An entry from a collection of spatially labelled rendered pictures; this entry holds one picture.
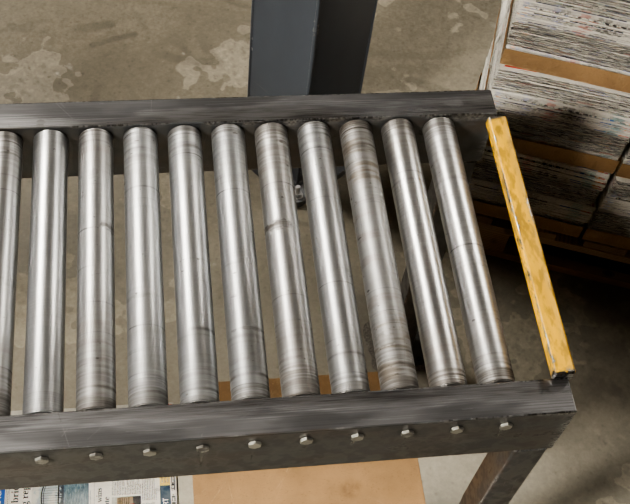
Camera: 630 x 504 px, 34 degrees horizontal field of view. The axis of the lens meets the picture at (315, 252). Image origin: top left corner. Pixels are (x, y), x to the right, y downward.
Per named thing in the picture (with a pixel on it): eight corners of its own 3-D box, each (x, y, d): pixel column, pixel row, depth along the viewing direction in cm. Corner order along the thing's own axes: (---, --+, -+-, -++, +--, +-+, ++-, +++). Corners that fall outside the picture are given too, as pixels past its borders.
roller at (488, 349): (442, 133, 165) (458, 113, 161) (504, 406, 140) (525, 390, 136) (415, 127, 163) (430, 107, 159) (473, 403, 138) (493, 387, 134)
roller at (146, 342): (157, 140, 158) (156, 119, 154) (169, 427, 133) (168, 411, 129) (124, 141, 158) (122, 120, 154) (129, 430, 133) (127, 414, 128)
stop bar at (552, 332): (505, 123, 160) (508, 114, 158) (575, 379, 136) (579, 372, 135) (484, 124, 159) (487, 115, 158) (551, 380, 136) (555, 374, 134)
